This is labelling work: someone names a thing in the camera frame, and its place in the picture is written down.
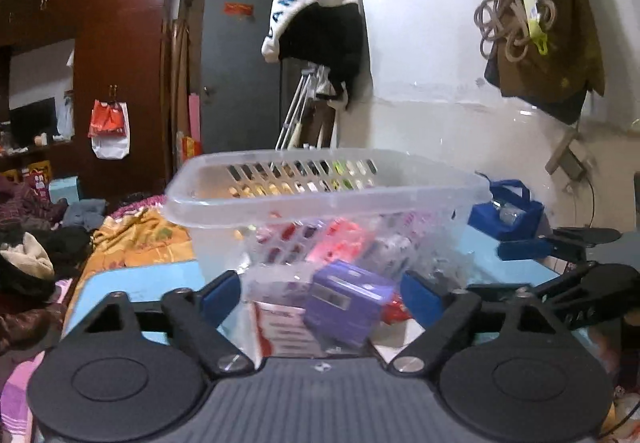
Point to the yellow orange blanket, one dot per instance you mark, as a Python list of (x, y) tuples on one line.
[(140, 238)]

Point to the purple box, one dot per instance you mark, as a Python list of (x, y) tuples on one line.
[(345, 308)]

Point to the metal crutches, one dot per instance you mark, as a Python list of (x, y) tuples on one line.
[(295, 108)]

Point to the blue shopping bag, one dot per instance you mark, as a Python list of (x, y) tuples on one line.
[(530, 218)]

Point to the brown wooden wardrobe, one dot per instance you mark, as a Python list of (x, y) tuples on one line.
[(130, 48)]

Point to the brown hanging bag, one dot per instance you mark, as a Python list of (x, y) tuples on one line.
[(560, 63)]

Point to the red wrapped item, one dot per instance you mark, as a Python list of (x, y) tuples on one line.
[(396, 309)]

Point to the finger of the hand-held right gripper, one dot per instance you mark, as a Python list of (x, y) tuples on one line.
[(550, 290), (525, 249)]

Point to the white plastic basket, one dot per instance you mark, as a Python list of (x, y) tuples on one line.
[(325, 193)]

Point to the black television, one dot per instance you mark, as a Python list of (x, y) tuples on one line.
[(32, 120)]

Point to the grey metal door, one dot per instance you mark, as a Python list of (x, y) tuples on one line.
[(235, 73)]

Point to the pink stick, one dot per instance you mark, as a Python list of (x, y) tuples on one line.
[(194, 118)]

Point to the wall power adapter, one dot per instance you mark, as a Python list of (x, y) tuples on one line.
[(572, 160)]

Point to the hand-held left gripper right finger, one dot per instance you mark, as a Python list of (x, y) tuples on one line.
[(420, 293)]

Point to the clear wrapped packet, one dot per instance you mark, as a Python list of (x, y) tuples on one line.
[(272, 285)]

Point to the red and white box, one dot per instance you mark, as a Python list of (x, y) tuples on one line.
[(280, 328)]

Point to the grey blue cloth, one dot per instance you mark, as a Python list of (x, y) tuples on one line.
[(82, 215)]

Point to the pile of dark clothes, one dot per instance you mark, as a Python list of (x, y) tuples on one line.
[(30, 223)]

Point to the teal box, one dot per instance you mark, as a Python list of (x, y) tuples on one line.
[(62, 189)]

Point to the red and white plastic bag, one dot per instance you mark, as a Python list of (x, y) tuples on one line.
[(107, 123)]

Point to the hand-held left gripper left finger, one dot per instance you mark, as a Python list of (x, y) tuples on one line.
[(220, 295)]

